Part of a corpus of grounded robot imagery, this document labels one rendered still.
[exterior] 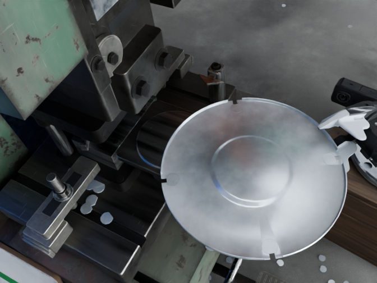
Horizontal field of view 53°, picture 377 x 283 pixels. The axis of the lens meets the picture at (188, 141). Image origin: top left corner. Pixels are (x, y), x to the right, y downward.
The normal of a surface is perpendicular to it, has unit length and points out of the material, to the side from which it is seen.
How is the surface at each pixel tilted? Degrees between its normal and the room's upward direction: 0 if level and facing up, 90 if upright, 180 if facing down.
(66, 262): 0
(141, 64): 90
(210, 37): 0
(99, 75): 90
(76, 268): 0
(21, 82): 90
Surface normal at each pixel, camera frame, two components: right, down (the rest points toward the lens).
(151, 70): 0.88, 0.34
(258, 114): -0.06, -0.56
